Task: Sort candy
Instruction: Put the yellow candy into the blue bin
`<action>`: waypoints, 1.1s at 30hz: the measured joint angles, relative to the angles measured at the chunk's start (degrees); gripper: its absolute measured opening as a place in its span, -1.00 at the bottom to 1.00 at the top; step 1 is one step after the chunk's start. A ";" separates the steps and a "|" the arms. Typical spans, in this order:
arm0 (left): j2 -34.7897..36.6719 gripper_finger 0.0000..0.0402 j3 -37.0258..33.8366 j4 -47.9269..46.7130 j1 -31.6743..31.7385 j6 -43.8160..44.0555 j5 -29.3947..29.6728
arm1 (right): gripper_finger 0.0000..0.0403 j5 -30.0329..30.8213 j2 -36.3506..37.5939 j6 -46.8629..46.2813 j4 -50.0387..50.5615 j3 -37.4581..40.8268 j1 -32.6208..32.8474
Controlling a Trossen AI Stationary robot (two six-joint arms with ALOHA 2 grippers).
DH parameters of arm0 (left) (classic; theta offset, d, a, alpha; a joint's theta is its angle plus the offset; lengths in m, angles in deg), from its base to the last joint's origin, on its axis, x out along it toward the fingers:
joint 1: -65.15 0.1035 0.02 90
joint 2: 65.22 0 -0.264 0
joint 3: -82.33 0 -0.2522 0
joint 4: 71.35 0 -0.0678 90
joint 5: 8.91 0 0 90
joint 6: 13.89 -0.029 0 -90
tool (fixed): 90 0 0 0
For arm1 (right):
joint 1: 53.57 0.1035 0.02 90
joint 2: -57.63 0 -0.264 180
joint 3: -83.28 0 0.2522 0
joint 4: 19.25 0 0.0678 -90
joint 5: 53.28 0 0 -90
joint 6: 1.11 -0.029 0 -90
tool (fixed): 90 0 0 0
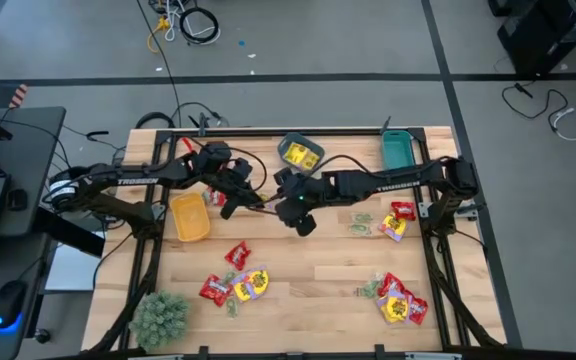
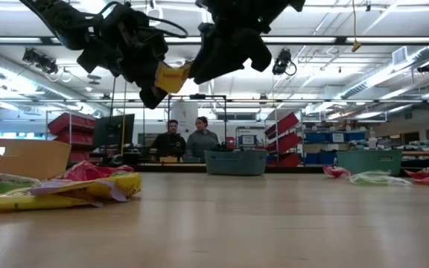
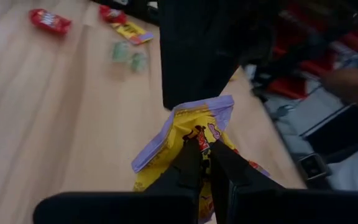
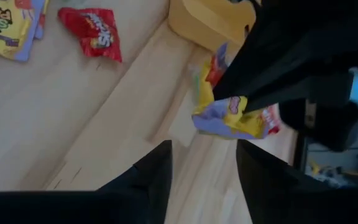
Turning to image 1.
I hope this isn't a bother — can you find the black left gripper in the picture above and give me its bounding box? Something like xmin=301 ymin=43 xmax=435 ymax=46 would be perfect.
xmin=217 ymin=159 xmax=266 ymax=221

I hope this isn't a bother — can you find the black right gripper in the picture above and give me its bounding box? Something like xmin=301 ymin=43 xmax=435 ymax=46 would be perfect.
xmin=273 ymin=167 xmax=327 ymax=237

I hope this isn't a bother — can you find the yellow Sour Patch candy packet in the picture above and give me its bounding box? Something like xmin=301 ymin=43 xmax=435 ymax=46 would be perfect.
xmin=301 ymin=149 xmax=322 ymax=171
xmin=283 ymin=142 xmax=309 ymax=166
xmin=230 ymin=265 xmax=270 ymax=303
xmin=377 ymin=212 xmax=410 ymax=244
xmin=376 ymin=289 xmax=412 ymax=325

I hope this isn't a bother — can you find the grey-blue plastic bin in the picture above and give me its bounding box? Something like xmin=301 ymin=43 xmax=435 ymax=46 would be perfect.
xmin=276 ymin=131 xmax=326 ymax=174

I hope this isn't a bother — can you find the teal plastic bin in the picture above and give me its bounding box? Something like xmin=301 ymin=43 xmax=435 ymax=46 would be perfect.
xmin=380 ymin=129 xmax=416 ymax=171

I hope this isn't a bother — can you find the yellow plastic bin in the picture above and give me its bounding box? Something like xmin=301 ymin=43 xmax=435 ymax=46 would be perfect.
xmin=169 ymin=192 xmax=213 ymax=243

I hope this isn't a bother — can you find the green artificial shrub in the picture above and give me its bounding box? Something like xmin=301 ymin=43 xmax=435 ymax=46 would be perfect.
xmin=128 ymin=290 xmax=192 ymax=353

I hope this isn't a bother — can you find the white flat board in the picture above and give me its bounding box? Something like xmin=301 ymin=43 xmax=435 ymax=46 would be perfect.
xmin=44 ymin=243 xmax=107 ymax=293

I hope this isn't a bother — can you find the black desk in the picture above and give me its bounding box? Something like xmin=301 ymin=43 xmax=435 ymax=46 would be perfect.
xmin=0 ymin=105 xmax=68 ymax=360

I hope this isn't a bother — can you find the small black device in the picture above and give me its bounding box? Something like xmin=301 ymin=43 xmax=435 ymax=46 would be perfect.
xmin=7 ymin=188 xmax=29 ymax=212

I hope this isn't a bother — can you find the orange striped marker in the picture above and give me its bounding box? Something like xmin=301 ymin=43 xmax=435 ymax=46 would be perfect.
xmin=8 ymin=83 xmax=30 ymax=110

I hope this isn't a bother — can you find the black computer mouse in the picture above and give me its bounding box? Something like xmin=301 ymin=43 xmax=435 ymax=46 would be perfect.
xmin=0 ymin=279 xmax=28 ymax=330

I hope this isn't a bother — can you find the black computer tower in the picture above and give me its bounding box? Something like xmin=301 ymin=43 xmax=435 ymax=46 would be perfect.
xmin=496 ymin=0 xmax=576 ymax=77

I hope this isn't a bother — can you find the black metal table frame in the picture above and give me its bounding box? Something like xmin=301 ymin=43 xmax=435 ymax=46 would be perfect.
xmin=85 ymin=127 xmax=507 ymax=360

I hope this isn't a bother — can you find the black cable coil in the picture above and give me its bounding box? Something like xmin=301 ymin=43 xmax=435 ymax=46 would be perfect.
xmin=178 ymin=6 xmax=221 ymax=47

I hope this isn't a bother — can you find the yellow cable plug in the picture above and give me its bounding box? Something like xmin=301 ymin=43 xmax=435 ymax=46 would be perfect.
xmin=146 ymin=16 xmax=172 ymax=54

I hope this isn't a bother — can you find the black floor cable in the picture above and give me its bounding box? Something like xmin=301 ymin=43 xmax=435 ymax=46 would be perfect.
xmin=500 ymin=81 xmax=570 ymax=122

